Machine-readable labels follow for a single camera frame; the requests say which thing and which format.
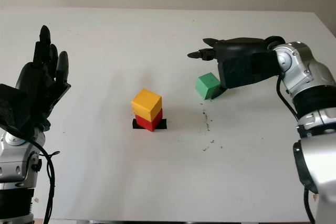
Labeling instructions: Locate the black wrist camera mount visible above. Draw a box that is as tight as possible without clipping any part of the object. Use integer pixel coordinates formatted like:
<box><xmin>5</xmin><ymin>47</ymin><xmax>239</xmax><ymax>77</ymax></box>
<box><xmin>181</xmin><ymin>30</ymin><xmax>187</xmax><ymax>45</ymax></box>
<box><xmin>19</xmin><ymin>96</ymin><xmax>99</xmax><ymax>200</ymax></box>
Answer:
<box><xmin>217</xmin><ymin>50</ymin><xmax>280</xmax><ymax>89</ymax></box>
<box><xmin>0</xmin><ymin>83</ymin><xmax>35</xmax><ymax>136</ymax></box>

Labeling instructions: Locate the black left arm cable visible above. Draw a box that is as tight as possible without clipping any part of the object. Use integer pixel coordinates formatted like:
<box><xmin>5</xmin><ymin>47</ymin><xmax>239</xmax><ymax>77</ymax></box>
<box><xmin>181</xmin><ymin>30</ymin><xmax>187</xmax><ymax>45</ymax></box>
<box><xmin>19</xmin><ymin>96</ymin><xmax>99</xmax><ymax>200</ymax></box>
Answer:
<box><xmin>25</xmin><ymin>138</ymin><xmax>60</xmax><ymax>224</ymax></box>

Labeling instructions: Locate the black tape patch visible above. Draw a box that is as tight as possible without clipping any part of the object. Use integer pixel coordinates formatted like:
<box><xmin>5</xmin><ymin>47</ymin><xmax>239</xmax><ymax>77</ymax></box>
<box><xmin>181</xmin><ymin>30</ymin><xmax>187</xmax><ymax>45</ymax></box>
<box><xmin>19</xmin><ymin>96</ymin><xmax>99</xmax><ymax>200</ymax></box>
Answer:
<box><xmin>131</xmin><ymin>119</ymin><xmax>168</xmax><ymax>131</ymax></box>

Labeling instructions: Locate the yellow block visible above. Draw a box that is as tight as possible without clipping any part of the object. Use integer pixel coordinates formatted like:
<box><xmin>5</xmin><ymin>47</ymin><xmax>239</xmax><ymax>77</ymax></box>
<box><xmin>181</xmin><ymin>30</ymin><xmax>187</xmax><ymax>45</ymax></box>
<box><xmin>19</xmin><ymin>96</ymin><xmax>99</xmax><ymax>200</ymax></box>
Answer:
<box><xmin>131</xmin><ymin>88</ymin><xmax>162</xmax><ymax>123</ymax></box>

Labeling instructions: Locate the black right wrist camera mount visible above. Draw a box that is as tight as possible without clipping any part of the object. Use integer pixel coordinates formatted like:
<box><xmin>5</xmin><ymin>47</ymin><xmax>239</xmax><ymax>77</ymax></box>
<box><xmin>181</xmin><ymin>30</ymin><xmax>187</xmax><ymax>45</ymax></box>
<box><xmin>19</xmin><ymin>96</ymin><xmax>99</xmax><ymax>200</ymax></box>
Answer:
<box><xmin>217</xmin><ymin>50</ymin><xmax>280</xmax><ymax>89</ymax></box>

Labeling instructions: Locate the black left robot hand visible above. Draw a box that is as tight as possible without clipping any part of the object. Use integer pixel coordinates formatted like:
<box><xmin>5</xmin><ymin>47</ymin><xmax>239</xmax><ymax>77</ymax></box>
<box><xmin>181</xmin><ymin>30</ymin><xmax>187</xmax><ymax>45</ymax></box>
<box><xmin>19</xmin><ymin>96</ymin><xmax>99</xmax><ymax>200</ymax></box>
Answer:
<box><xmin>15</xmin><ymin>25</ymin><xmax>72</xmax><ymax>133</ymax></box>

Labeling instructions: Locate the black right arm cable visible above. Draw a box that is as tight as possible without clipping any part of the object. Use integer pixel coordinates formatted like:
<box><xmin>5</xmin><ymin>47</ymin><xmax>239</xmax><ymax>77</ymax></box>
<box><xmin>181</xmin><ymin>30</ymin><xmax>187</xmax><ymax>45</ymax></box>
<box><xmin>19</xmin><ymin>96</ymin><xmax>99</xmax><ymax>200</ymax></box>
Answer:
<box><xmin>276</xmin><ymin>73</ymin><xmax>316</xmax><ymax>224</ymax></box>

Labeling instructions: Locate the green block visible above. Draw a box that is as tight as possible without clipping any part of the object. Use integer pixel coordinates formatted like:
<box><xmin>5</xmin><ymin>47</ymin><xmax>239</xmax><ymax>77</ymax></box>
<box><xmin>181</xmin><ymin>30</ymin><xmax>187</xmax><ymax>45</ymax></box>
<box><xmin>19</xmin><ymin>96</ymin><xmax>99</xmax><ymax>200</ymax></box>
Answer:
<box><xmin>195</xmin><ymin>72</ymin><xmax>222</xmax><ymax>101</ymax></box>

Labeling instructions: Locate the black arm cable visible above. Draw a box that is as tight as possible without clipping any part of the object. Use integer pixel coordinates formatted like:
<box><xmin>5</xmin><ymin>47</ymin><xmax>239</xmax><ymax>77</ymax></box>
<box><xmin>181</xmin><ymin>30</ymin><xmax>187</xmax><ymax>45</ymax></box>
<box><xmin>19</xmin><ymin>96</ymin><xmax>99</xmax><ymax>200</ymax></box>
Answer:
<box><xmin>25</xmin><ymin>138</ymin><xmax>60</xmax><ymax>224</ymax></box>
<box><xmin>276</xmin><ymin>73</ymin><xmax>316</xmax><ymax>224</ymax></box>

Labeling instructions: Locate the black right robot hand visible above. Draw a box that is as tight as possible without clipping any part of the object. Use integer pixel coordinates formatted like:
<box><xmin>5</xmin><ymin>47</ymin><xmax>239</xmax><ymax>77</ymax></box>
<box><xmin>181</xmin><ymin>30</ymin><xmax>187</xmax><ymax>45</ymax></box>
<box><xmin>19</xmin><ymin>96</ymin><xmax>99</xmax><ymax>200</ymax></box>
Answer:
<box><xmin>187</xmin><ymin>35</ymin><xmax>286</xmax><ymax>101</ymax></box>

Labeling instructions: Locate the red block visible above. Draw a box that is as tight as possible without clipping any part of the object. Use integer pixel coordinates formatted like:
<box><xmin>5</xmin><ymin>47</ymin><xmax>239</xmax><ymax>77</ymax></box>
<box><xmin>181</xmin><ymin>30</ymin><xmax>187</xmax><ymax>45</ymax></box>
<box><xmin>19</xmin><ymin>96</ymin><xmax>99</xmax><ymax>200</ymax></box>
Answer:
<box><xmin>134</xmin><ymin>109</ymin><xmax>164</xmax><ymax>132</ymax></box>

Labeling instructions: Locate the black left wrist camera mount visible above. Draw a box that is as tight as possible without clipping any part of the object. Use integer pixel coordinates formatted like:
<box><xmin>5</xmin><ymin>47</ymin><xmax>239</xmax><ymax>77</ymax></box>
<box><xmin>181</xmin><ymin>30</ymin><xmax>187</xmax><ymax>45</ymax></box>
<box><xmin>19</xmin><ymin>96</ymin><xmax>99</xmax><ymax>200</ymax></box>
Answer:
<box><xmin>0</xmin><ymin>83</ymin><xmax>35</xmax><ymax>136</ymax></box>

